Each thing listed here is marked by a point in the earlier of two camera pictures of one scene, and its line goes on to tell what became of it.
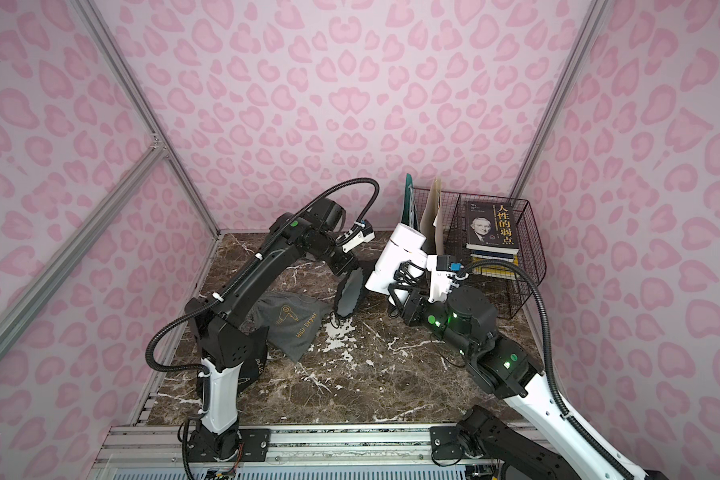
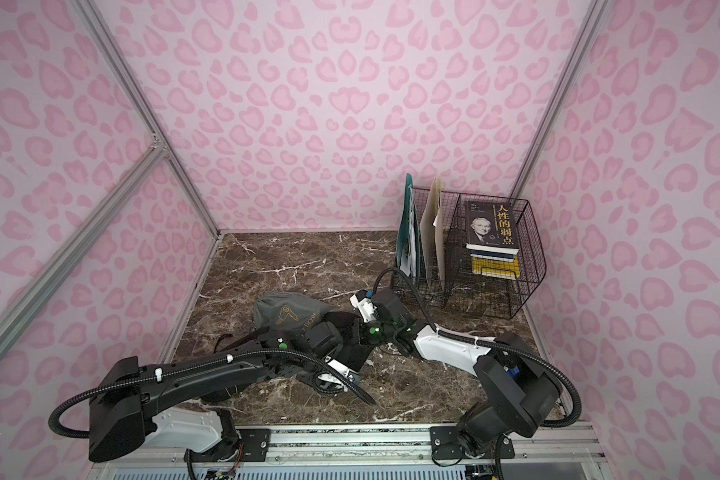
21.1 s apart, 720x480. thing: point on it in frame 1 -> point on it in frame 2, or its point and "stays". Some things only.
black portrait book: (491, 226) stays
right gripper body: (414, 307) -> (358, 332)
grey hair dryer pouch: (292, 321) stays
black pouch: (350, 289) -> (333, 338)
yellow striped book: (494, 270) stays
